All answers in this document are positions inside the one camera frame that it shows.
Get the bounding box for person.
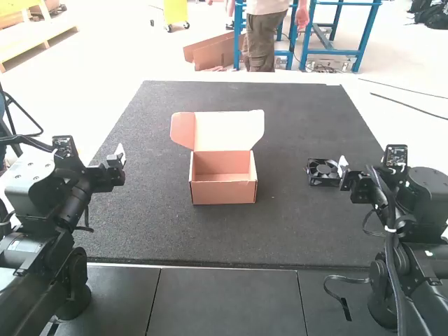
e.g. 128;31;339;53
244;0;311;73

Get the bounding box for wooden pallet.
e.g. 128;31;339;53
0;0;80;73

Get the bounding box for person's legs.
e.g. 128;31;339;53
225;0;236;31

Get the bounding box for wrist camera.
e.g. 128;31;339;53
51;135;76;158
384;143;409;167

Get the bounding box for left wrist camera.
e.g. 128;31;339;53
51;135;76;158

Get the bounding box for black square fan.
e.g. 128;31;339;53
307;157;342;187

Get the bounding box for yellow wheeled cart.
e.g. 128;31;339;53
150;0;191;34

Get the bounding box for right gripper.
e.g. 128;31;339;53
337;155;377;204

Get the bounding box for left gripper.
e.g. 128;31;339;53
85;142;126;193

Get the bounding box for black metal stand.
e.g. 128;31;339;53
0;82;45;158

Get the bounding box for flat cardboard sheets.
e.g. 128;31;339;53
183;31;246;72

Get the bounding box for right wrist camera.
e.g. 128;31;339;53
384;143;409;167

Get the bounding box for dark base panel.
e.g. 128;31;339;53
297;269;400;336
146;267;309;336
41;265;162;336

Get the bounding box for black cable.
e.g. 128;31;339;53
323;274;372;321

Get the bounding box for cardboard box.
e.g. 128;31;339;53
169;109;265;206

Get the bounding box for black mat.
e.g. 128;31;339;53
73;80;389;269

